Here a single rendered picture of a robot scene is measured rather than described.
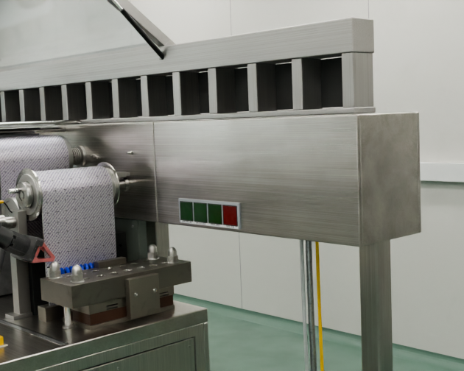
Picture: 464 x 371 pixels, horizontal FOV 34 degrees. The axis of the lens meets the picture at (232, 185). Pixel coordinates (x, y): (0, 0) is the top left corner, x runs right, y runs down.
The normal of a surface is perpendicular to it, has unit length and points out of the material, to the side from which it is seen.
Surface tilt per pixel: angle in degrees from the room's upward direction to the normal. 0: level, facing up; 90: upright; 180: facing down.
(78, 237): 90
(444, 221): 90
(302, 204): 90
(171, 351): 90
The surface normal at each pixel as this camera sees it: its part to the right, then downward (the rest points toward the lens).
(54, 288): -0.73, 0.09
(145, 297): 0.69, 0.04
